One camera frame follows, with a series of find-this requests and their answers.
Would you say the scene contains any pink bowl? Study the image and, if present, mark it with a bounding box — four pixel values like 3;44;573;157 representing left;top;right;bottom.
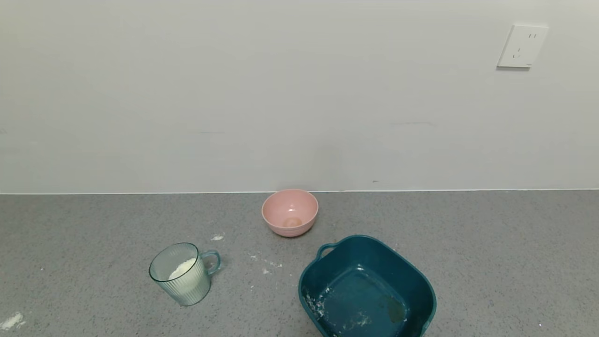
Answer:
261;189;319;238

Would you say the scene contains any white wall socket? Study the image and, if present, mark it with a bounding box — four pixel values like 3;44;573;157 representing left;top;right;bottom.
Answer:
497;24;549;69

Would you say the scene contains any spilled powder streak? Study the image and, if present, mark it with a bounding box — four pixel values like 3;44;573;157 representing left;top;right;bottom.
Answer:
250;254;283;275

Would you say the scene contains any large spilled powder patch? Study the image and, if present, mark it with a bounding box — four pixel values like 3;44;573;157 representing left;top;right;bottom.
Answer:
0;312;25;331

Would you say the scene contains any clear ribbed glass mug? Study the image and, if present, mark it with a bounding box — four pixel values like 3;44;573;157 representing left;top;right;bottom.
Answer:
149;242;221;307

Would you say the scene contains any teal plastic basin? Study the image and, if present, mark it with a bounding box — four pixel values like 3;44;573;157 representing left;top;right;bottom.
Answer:
298;234;438;337

